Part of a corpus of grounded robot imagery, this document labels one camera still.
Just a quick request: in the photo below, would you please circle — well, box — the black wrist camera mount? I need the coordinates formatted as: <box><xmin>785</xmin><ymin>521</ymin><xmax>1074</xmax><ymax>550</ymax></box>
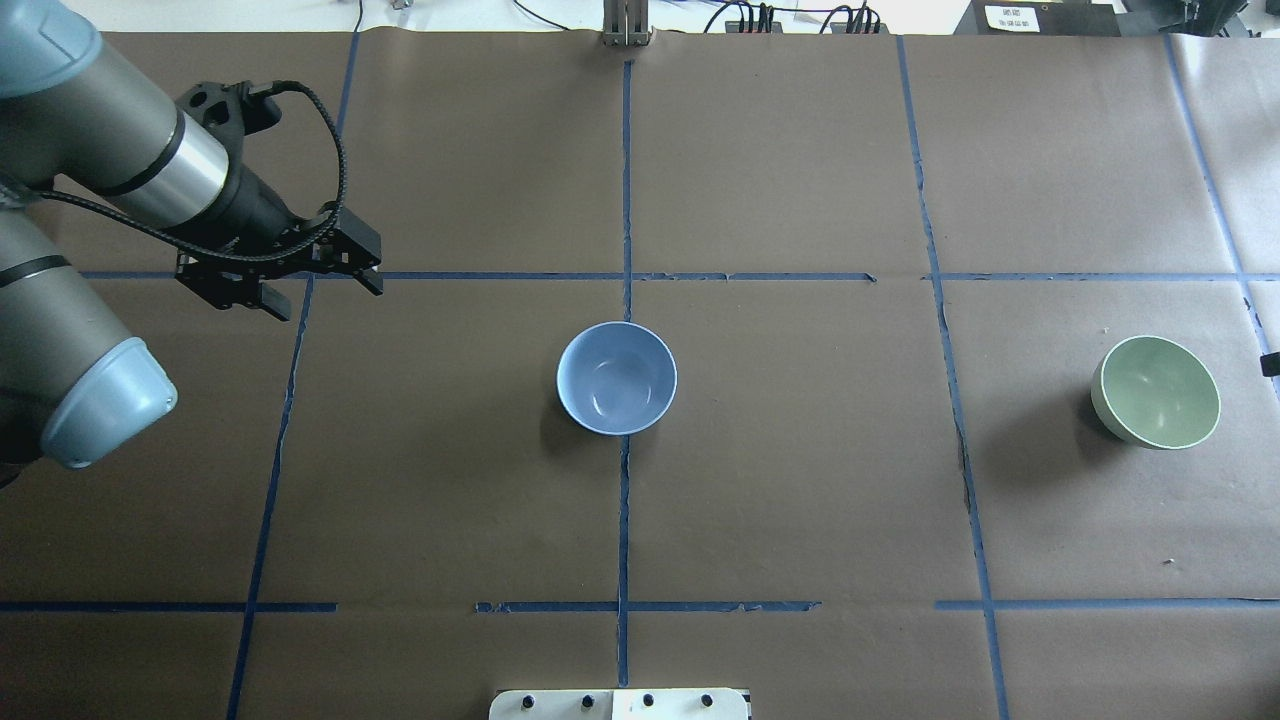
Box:
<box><xmin>175</xmin><ymin>81</ymin><xmax>283</xmax><ymax>161</ymax></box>

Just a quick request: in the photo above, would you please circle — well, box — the black box with white label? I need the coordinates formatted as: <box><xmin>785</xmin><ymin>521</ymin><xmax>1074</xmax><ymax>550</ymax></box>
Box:
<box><xmin>952</xmin><ymin>1</ymin><xmax>1121</xmax><ymax>37</ymax></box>

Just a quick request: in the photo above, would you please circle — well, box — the black power strip with plugs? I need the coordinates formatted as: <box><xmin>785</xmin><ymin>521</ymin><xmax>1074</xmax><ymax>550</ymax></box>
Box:
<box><xmin>703</xmin><ymin>1</ymin><xmax>890</xmax><ymax>36</ymax></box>

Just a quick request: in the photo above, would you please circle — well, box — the brown paper table cover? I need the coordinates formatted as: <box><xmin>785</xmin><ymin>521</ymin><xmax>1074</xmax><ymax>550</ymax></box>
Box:
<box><xmin>3</xmin><ymin>27</ymin><xmax>1277</xmax><ymax>719</ymax></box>

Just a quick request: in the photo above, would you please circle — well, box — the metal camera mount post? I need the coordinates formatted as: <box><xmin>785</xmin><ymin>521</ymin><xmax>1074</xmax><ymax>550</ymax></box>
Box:
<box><xmin>602</xmin><ymin>0</ymin><xmax>653</xmax><ymax>47</ymax></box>

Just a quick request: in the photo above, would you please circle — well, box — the blue bowl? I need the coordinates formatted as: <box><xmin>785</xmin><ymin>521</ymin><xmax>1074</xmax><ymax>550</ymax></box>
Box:
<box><xmin>556</xmin><ymin>322</ymin><xmax>678</xmax><ymax>437</ymax></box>

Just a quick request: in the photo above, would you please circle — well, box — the black braided cable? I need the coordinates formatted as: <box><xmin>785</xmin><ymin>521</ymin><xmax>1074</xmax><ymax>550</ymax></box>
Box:
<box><xmin>0</xmin><ymin>81</ymin><xmax>347</xmax><ymax>265</ymax></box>

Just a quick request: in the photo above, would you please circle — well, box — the white plate with black knobs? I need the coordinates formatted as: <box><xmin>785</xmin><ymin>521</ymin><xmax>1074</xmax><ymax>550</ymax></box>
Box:
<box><xmin>488</xmin><ymin>687</ymin><xmax>753</xmax><ymax>719</ymax></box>

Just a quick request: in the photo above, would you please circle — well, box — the green bowl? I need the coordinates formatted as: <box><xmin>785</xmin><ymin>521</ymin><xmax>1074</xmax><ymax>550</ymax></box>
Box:
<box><xmin>1089</xmin><ymin>334</ymin><xmax>1222</xmax><ymax>451</ymax></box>

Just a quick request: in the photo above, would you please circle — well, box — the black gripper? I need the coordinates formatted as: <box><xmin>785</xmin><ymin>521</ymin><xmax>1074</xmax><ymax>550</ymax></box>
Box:
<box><xmin>175</xmin><ymin>167</ymin><xmax>385</xmax><ymax>322</ymax></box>

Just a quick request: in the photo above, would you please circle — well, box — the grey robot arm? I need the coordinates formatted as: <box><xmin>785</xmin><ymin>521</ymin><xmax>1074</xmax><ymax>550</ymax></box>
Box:
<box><xmin>1</xmin><ymin>1</ymin><xmax>384</xmax><ymax>484</ymax></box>

